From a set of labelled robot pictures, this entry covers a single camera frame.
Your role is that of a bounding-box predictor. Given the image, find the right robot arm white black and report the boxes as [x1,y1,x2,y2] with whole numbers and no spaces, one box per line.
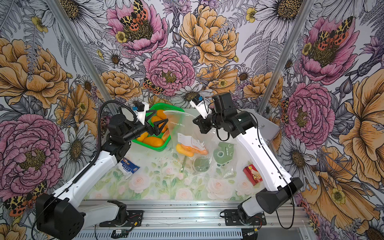
[190,93,303,224]

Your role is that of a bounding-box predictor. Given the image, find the red small packet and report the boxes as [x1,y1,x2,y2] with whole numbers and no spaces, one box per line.
[243,164,263,186]

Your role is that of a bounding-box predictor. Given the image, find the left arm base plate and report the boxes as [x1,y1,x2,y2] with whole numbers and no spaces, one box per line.
[99,210,144,228]

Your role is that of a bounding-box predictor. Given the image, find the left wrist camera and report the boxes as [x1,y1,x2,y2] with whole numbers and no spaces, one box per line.
[133,102,150,125]

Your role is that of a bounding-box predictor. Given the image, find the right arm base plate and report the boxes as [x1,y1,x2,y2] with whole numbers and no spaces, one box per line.
[220,209,267,227]

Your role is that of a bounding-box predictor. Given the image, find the silver metal case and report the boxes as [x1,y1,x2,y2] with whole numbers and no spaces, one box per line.
[256,114,282,151]

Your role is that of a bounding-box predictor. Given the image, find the small green circuit board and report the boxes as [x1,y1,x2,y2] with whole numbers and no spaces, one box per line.
[111,229,130,239]

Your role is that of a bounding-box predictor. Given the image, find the green plastic basket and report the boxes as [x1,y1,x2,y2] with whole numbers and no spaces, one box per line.
[131,103,186,153]

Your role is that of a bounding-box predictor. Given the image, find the blue white small packet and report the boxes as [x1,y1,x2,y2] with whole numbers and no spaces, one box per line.
[117,158,140,178]

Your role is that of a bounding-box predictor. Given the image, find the clear zip-top bag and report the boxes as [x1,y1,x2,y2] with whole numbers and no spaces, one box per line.
[165,110,236,179]

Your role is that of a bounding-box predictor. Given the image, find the orange mango bottom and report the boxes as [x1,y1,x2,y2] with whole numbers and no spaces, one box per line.
[143,137,164,148]

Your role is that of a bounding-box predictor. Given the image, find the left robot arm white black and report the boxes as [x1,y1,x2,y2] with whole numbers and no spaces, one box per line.
[32,100,168,240]

